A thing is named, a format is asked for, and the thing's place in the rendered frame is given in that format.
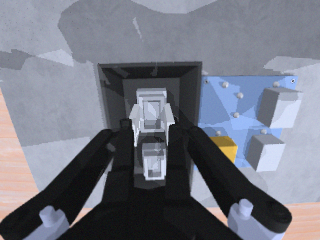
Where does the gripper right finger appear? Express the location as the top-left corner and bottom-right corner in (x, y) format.
(163, 103), (292, 240)

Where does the yellow block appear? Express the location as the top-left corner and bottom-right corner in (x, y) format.
(210, 136), (238, 163)

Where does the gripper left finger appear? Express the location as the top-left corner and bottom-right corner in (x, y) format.
(0, 104), (140, 240)

